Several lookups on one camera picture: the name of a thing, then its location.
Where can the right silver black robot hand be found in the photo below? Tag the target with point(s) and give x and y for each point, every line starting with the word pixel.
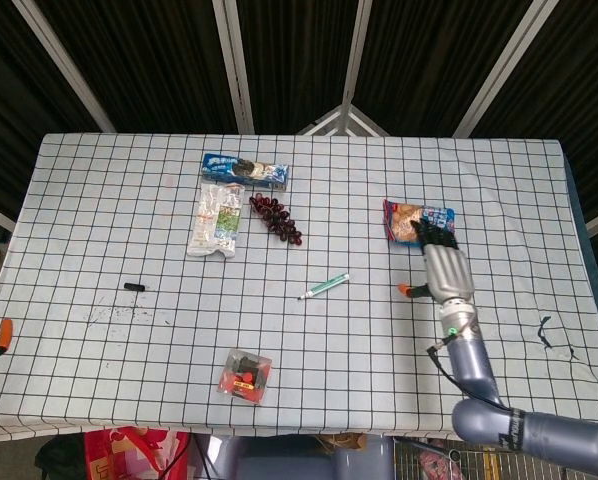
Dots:
pixel 446 272

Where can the green white marker body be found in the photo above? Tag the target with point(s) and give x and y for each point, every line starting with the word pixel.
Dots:
pixel 326 285

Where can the black marker cap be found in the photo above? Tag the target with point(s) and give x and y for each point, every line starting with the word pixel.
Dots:
pixel 134 286

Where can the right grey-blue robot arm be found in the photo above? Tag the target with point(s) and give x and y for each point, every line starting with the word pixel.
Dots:
pixel 471 370

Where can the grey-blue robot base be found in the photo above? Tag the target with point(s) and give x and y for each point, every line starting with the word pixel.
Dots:
pixel 289 460

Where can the blue biscuit bag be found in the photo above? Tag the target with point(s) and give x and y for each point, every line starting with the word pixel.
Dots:
pixel 401 222

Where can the black bag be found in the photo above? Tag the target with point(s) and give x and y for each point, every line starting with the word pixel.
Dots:
pixel 59 457

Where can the red patterned bag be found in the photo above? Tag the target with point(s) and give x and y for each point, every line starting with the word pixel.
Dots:
pixel 134 452

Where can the dark red grape bunch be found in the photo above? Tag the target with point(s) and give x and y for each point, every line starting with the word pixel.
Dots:
pixel 276 220

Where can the checkered light blue tablecloth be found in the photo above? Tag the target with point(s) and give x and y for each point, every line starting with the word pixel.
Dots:
pixel 229 325

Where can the blue cookie box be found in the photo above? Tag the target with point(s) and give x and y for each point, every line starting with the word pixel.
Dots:
pixel 244 171

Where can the clear box with red item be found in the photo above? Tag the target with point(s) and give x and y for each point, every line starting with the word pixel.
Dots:
pixel 244 376

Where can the clear white snack packet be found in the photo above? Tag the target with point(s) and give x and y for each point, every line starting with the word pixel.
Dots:
pixel 216 220

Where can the white triangular metal frame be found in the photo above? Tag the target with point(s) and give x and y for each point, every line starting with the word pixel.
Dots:
pixel 343 112

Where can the white metal frame beam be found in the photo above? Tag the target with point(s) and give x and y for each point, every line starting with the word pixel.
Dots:
pixel 354 50
pixel 234 65
pixel 64 65
pixel 501 65

